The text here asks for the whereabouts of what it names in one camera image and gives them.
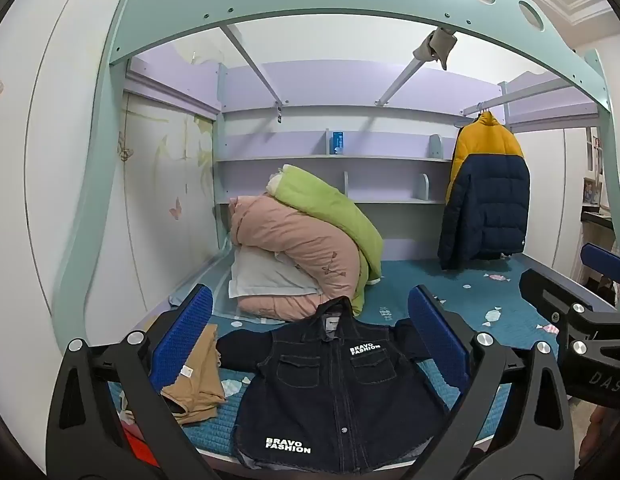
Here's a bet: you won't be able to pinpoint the wardrobe door with flower print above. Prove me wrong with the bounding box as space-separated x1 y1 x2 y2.
121 91 220 313

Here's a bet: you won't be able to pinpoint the mint green bunk bed frame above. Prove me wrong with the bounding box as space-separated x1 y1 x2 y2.
52 0 620 356

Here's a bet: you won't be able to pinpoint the green quilt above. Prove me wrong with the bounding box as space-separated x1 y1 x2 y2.
272 164 383 317

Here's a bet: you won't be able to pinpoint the teal quilted bed sheet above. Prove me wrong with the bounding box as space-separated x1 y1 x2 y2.
107 252 617 461

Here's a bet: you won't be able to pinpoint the pink quilt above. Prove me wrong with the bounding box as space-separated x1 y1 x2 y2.
227 194 362 323

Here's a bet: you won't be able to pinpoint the red cloth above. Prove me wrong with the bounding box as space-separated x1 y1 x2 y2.
121 422 166 480

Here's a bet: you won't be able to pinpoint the tan folded pants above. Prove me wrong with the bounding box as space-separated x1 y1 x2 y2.
135 316 228 427

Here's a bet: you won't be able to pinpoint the dark desk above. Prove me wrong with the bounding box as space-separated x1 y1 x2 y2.
580 209 618 233

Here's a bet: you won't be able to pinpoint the grey hanging cloth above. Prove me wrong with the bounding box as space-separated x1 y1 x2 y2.
412 27 459 71

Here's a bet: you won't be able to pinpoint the picture frame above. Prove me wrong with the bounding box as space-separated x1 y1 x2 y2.
582 177 604 206

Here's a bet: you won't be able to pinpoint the yellow and navy puffer jacket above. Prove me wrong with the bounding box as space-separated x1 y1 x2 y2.
437 111 531 271

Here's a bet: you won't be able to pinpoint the dark denim jacket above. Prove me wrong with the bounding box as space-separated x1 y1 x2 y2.
216 296 463 473

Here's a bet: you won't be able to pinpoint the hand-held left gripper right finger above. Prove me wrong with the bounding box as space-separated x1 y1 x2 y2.
409 285 577 480

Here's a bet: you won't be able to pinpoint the white pillow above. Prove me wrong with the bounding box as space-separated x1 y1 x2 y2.
228 247 322 301

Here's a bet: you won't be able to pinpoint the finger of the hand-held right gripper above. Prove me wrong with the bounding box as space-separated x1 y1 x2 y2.
581 242 620 281
519 269 597 328

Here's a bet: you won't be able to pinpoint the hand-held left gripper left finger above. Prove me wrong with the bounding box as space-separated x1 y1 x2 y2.
46 284 214 480

